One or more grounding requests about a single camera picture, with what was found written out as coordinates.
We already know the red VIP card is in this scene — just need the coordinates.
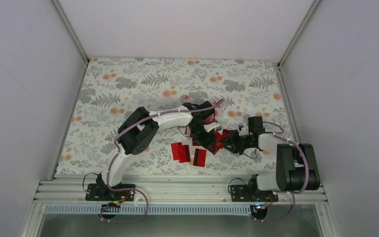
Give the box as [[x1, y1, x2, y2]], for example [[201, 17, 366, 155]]
[[209, 129, 232, 155]]

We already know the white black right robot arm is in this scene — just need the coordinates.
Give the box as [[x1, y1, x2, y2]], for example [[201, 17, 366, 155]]
[[219, 116, 321, 201]]

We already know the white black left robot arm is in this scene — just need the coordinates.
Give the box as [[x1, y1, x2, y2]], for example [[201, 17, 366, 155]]
[[96, 101, 222, 200]]

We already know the red card pile centre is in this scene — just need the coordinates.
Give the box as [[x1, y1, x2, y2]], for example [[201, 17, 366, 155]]
[[185, 101, 232, 147]]

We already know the red card front middle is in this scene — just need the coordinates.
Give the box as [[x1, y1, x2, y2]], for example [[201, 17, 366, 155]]
[[178, 145, 191, 163]]

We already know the red card front left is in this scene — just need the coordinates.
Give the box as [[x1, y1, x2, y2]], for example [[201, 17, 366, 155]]
[[171, 142, 182, 160]]

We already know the red card front bottom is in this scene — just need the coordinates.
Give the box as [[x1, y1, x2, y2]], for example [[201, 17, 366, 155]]
[[193, 148, 207, 167]]

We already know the floral patterned table cloth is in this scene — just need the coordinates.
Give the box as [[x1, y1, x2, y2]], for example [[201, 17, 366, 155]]
[[56, 58, 293, 175]]

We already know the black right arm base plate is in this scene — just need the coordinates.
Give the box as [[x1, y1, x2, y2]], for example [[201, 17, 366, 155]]
[[228, 185, 279, 202]]

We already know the aluminium right corner post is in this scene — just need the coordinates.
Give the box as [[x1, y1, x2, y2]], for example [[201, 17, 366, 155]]
[[277, 0, 322, 71]]

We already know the aluminium corner post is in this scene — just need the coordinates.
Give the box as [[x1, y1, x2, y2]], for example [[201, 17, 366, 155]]
[[277, 0, 322, 71], [50, 0, 89, 65]]

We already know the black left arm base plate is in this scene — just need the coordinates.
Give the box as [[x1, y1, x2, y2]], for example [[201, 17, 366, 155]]
[[84, 184, 135, 202]]

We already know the aluminium front rail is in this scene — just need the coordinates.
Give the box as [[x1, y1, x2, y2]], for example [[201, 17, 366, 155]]
[[34, 174, 328, 205]]

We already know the grey slotted cable duct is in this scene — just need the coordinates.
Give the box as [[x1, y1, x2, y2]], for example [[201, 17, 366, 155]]
[[43, 203, 251, 216]]

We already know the aluminium left corner post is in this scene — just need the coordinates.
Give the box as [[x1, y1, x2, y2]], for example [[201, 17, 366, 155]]
[[50, 0, 89, 65]]

